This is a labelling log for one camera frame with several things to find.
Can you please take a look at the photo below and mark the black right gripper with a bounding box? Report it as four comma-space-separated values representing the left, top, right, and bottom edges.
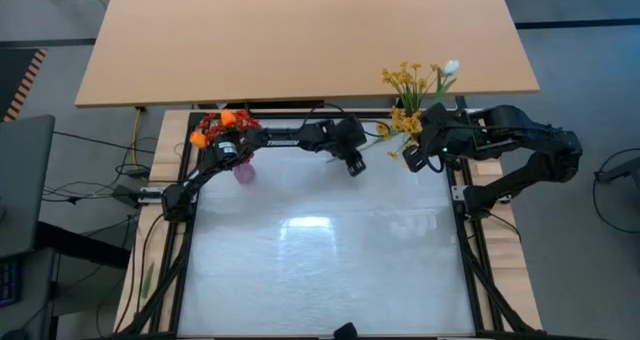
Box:
418, 102, 471, 159

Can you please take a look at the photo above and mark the yellow artificial flower bunch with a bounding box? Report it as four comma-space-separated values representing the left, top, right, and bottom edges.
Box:
374, 59, 444, 164

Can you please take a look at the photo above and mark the red artificial flower bunch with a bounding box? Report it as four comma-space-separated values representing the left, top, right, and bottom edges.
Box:
197, 108, 264, 164

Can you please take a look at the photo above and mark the purple glass vase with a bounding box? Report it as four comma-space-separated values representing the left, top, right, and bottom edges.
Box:
232, 160, 258, 186

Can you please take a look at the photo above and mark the light brown wooden desk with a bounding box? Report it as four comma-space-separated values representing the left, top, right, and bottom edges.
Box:
73, 0, 541, 109

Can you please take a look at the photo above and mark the grey chair base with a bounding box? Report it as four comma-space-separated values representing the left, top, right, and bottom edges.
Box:
593, 154, 640, 186

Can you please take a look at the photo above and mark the silver metal plate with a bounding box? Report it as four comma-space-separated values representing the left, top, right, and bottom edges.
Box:
135, 186, 167, 205

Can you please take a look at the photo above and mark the black power adapter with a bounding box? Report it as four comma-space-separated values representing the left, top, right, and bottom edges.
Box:
110, 183, 147, 209

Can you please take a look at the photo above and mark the fallen green leaf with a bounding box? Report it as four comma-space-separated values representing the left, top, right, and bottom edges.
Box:
140, 261, 156, 301

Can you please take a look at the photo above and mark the black mat orange striped edge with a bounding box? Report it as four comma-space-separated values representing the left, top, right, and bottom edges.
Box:
0, 47, 49, 124

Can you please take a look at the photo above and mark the dark keyboard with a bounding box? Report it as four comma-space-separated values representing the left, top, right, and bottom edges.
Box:
0, 257, 24, 310

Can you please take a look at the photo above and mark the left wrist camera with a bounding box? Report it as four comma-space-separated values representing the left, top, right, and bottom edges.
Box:
346, 157, 368, 178

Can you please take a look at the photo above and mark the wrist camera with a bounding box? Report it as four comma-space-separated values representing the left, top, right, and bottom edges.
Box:
346, 157, 368, 178
401, 145, 429, 175

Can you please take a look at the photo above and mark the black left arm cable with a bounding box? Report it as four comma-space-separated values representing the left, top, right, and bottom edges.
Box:
298, 102, 389, 137

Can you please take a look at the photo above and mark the black camera cable loop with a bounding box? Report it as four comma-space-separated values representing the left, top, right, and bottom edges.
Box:
425, 149, 446, 175

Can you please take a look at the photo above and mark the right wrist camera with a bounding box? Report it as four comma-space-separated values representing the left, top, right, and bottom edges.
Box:
401, 145, 429, 175

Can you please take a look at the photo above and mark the black table-level camera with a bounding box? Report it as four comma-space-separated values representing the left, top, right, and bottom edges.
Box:
332, 321, 359, 340

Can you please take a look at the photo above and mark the black aluminium table frame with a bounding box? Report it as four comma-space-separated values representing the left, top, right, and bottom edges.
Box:
113, 107, 549, 340

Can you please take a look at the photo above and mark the yellow cable by frame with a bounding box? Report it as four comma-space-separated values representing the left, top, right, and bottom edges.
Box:
129, 107, 145, 167

